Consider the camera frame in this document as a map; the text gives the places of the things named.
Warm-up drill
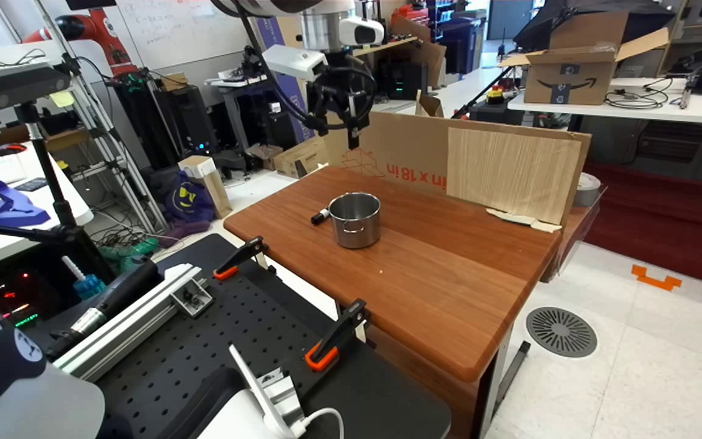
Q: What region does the steel pot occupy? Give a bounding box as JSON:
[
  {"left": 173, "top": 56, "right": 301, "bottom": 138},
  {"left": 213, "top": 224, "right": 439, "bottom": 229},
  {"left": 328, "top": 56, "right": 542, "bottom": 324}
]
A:
[{"left": 328, "top": 192, "right": 382, "bottom": 249}]

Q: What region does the open cardboard box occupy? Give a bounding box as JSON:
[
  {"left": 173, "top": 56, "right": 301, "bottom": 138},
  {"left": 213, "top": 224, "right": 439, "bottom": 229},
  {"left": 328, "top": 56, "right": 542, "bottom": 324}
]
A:
[{"left": 498, "top": 11, "right": 672, "bottom": 106}]

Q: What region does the blue bag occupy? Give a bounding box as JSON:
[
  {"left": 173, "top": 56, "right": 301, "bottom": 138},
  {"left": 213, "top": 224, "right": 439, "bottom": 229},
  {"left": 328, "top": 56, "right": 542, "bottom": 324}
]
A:
[{"left": 155, "top": 170, "right": 216, "bottom": 224}]

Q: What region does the whiteboard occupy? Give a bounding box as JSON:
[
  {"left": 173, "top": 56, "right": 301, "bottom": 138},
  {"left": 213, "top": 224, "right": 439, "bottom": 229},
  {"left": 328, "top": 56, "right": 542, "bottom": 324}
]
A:
[{"left": 116, "top": 0, "right": 255, "bottom": 71}]

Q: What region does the red robot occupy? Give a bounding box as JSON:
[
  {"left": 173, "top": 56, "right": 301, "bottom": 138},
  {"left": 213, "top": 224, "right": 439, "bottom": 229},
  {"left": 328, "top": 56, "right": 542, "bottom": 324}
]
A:
[{"left": 22, "top": 9, "right": 140, "bottom": 78}]

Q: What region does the tall small cardboard box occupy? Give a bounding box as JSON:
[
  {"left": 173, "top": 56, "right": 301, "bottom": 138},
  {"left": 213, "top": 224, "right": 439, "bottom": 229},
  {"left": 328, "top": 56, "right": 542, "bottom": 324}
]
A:
[{"left": 178, "top": 155, "right": 234, "bottom": 220}]

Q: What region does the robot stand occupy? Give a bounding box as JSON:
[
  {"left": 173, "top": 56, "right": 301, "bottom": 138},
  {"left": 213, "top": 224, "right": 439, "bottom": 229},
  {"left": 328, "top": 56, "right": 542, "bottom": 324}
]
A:
[{"left": 22, "top": 234, "right": 453, "bottom": 439}]

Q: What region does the cardboard panel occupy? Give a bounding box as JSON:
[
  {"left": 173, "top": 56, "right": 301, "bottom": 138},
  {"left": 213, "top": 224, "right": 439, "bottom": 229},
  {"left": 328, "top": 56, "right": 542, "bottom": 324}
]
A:
[{"left": 325, "top": 112, "right": 592, "bottom": 227}]

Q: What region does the black photo umbrella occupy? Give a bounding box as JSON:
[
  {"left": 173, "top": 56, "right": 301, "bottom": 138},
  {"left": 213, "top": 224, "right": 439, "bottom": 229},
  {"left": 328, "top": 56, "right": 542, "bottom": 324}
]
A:
[{"left": 512, "top": 0, "right": 676, "bottom": 53}]

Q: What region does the white round table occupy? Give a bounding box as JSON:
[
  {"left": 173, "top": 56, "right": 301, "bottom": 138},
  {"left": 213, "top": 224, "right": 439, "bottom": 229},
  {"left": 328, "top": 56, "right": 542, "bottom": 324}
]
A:
[{"left": 0, "top": 141, "right": 95, "bottom": 276}]

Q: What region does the black computer with lights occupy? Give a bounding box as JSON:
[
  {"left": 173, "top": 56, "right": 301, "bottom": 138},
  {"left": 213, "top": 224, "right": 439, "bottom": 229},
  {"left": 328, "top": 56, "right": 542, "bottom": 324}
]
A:
[{"left": 0, "top": 267, "right": 48, "bottom": 331}]

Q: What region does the black computer tower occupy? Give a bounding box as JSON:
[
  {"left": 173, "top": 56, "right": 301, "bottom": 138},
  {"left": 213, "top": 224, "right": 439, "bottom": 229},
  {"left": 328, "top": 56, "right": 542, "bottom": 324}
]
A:
[{"left": 112, "top": 72, "right": 219, "bottom": 170}]

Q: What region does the coil of black cable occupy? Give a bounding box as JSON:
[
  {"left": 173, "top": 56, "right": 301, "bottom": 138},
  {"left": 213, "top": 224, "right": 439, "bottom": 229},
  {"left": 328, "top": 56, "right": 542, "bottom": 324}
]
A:
[{"left": 603, "top": 78, "right": 670, "bottom": 111}]

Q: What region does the aluminium rail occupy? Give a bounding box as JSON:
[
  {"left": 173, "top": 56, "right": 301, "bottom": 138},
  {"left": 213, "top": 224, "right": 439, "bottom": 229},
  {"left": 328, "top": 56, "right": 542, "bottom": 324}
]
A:
[{"left": 52, "top": 263, "right": 215, "bottom": 383}]

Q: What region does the flat cardboard box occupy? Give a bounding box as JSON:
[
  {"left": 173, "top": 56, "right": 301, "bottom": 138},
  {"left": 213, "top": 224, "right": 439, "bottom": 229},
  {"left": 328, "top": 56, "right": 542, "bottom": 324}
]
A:
[{"left": 272, "top": 135, "right": 331, "bottom": 180}]

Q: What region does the camera on tripod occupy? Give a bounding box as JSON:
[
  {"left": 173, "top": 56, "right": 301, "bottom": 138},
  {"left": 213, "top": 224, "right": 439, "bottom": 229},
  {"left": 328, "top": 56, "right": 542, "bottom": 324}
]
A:
[{"left": 0, "top": 61, "right": 93, "bottom": 246}]

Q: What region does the grey tape roll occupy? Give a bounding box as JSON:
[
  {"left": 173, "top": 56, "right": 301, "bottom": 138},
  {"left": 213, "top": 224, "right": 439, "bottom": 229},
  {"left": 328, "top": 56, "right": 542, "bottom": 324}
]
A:
[{"left": 572, "top": 172, "right": 602, "bottom": 208}]

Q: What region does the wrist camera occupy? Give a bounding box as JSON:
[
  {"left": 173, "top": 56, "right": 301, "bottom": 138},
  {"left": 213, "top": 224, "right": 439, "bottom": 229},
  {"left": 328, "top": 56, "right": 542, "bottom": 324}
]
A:
[{"left": 262, "top": 44, "right": 328, "bottom": 82}]

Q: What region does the black cylindrical tool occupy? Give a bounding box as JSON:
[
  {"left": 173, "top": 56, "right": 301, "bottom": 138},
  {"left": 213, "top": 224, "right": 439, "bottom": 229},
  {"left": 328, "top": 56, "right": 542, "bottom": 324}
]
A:
[{"left": 45, "top": 259, "right": 163, "bottom": 361}]

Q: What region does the white power adapter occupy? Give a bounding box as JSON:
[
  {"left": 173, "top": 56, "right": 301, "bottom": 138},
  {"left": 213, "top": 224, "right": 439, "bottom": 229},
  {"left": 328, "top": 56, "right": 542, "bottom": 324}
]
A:
[{"left": 229, "top": 344, "right": 346, "bottom": 439}]

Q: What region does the black and orange clamp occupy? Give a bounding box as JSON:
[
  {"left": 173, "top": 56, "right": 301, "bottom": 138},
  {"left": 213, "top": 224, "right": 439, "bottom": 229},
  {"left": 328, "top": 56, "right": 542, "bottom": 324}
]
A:
[
  {"left": 213, "top": 237, "right": 270, "bottom": 282},
  {"left": 304, "top": 298, "right": 371, "bottom": 373}
]

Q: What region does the strip of masking tape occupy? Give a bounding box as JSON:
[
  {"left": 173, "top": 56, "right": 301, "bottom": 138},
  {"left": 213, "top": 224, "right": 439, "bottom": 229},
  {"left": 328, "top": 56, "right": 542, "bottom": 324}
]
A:
[{"left": 486, "top": 207, "right": 564, "bottom": 234}]

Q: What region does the blue bin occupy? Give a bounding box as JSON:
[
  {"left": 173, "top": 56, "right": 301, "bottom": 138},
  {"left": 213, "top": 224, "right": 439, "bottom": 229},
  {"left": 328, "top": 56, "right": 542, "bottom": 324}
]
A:
[{"left": 438, "top": 16, "right": 481, "bottom": 77}]

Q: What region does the pack of green bottles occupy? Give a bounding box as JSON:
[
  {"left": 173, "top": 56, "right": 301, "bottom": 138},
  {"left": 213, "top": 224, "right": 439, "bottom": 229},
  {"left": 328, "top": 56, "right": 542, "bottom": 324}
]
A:
[{"left": 97, "top": 237, "right": 161, "bottom": 273}]

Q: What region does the round floor vent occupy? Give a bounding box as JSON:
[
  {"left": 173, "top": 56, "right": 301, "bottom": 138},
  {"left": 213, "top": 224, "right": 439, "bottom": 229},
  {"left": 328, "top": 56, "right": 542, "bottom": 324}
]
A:
[{"left": 525, "top": 306, "right": 598, "bottom": 359}]

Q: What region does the light wood-pattern sheet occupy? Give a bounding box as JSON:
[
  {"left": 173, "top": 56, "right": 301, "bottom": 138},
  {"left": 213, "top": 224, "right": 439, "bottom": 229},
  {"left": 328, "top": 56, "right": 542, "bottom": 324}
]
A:
[{"left": 447, "top": 127, "right": 583, "bottom": 226}]

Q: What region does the metal ladder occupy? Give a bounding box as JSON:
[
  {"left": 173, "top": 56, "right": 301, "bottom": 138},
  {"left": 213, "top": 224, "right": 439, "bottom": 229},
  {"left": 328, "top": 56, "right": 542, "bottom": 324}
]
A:
[{"left": 33, "top": 0, "right": 170, "bottom": 235}]

